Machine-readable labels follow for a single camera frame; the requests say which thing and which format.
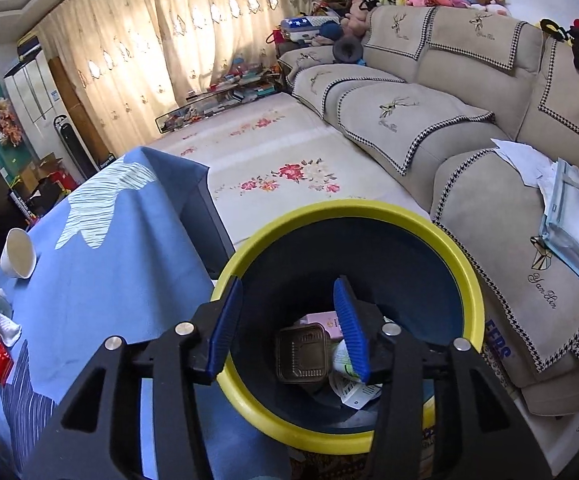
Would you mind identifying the black yellow plush toy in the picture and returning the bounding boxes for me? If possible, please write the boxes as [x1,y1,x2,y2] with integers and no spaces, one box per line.
[539,19,579,68]

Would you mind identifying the white papers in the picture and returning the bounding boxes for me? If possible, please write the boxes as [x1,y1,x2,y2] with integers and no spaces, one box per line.
[490,137,560,188]

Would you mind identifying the beige sofa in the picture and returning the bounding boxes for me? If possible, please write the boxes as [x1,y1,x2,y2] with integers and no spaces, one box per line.
[276,2,579,418]

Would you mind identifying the green white plastic bottle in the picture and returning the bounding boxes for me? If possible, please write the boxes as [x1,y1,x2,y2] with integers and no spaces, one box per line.
[330,340,365,381]

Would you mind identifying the blue patterned tablecloth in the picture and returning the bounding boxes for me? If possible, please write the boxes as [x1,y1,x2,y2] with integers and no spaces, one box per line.
[0,146,290,480]

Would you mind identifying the artificial flower bouquet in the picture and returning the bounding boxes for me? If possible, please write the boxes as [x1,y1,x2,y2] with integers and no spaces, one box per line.
[0,97,25,148]

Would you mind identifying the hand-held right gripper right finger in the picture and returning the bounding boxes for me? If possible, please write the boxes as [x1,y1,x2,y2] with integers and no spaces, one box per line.
[333,276,553,480]

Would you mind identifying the black yellow-rimmed trash bin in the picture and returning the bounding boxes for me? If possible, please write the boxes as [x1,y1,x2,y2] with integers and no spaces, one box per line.
[210,200,486,453]

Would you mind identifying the white paper cup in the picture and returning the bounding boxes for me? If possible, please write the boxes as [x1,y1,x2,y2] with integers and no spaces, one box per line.
[0,227,38,279]

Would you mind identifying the beige embroidered curtains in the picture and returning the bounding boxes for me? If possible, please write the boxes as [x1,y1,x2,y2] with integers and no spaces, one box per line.
[34,0,320,161]

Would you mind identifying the cluttered glass coffee table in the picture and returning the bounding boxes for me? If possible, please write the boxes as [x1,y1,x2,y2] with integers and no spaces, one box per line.
[154,62,290,133]

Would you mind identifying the grey neck pillow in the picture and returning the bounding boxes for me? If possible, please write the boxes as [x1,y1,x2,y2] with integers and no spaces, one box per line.
[332,37,365,65]

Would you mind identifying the black tower fan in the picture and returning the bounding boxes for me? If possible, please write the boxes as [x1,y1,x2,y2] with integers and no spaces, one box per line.
[52,115,98,181]

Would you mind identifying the brown plastic tray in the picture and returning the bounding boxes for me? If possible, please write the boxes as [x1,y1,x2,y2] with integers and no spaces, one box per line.
[276,324,331,385]

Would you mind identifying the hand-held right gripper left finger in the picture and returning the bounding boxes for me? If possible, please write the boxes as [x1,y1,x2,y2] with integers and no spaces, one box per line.
[14,276,244,480]

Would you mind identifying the clear plastic document bag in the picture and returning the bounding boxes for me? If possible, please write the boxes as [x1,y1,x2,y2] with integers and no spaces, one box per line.
[539,157,579,296]

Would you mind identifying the cream floral mat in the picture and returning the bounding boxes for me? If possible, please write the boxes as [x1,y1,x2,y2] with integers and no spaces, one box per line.
[144,92,435,246]

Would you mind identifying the pink white milk carton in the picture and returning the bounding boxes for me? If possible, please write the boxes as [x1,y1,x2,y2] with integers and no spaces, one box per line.
[297,311,343,341]

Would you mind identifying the open cardboard box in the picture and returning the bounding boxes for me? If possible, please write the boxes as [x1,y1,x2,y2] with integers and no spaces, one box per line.
[20,152,65,191]

